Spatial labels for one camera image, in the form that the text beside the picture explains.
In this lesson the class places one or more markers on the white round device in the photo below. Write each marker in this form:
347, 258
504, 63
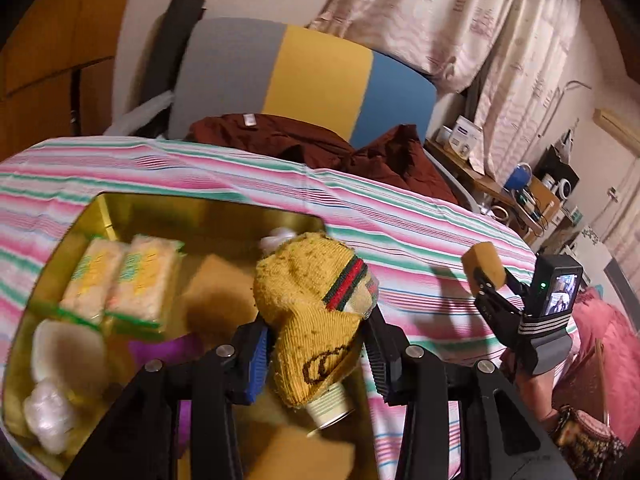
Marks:
562, 187

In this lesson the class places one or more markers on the air conditioner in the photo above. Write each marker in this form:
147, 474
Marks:
617, 121

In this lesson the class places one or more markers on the gold tin box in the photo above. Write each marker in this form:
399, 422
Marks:
150, 220

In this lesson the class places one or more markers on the pink blanket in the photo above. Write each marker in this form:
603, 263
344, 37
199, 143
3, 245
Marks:
605, 340

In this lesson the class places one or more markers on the black rolled mat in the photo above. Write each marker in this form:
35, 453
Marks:
172, 45

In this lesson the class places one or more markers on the striped pink green bedsheet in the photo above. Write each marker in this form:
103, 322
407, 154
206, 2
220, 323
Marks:
425, 240

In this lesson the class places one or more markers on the yellow knit sock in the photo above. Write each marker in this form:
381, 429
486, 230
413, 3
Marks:
310, 280

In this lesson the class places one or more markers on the white blue carton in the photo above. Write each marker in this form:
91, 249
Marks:
465, 136

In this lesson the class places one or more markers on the patterned cream curtain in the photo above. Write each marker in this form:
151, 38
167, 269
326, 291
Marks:
450, 20

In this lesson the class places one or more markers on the small cream cup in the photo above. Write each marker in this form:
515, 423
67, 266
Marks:
327, 407

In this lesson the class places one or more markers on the patterned dark bag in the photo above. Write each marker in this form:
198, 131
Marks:
587, 442

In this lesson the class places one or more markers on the person's right forearm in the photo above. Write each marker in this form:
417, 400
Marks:
532, 395

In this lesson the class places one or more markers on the wooden shelf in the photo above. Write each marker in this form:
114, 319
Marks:
490, 185

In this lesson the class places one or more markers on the blue mug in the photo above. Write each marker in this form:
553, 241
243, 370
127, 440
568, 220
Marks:
519, 176

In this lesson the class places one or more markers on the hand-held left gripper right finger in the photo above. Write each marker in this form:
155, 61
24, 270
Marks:
385, 375

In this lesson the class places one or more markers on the white cup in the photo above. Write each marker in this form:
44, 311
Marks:
445, 136

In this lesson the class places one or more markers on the green yellow rice cracker packet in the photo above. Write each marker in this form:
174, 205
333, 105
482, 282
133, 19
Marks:
90, 280
142, 280

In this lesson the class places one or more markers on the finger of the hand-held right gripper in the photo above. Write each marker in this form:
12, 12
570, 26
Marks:
484, 285
517, 284

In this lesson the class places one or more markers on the grey yellow blue chair back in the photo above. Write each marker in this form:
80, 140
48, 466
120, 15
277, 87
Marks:
320, 75

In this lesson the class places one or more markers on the maroon shirt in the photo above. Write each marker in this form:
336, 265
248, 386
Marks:
280, 135

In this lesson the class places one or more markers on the person's right hand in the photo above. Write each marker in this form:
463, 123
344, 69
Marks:
545, 345

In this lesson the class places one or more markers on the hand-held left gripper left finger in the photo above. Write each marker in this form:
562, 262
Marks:
256, 375

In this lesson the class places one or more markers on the wooden wardrobe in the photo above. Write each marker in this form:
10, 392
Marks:
50, 35

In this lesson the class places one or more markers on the white wrapped armrest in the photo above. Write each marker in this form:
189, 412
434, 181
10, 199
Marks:
142, 112

